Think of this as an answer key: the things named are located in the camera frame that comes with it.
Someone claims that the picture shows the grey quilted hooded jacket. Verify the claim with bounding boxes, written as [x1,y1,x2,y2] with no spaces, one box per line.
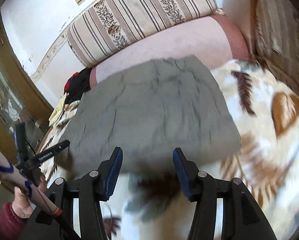
[55,56,241,177]

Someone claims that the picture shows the black and red clothes pile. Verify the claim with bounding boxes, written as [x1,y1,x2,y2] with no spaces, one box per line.
[64,68,92,105]

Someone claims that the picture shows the person's left hand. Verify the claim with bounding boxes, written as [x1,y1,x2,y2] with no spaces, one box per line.
[12,172,47,219]

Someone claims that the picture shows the pale yellow cloth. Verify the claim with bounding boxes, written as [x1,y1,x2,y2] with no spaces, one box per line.
[49,93,68,127]

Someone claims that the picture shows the wooden door with glass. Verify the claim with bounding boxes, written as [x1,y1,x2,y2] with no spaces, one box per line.
[0,12,54,201]

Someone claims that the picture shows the leaf print fleece blanket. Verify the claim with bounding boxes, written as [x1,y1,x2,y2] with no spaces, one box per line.
[41,60,299,239]

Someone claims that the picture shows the pink cylindrical bolster pillow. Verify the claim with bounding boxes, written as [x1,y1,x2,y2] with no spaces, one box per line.
[90,14,249,87]

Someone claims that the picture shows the striped floral side cushion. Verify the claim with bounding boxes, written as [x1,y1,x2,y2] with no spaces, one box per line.
[255,0,299,95]

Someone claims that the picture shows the striped floral back cushion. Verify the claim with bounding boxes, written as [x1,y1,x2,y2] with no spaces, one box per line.
[67,0,217,67]

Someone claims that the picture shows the pink sofa backrest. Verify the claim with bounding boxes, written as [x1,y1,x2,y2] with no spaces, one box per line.
[222,0,258,55]

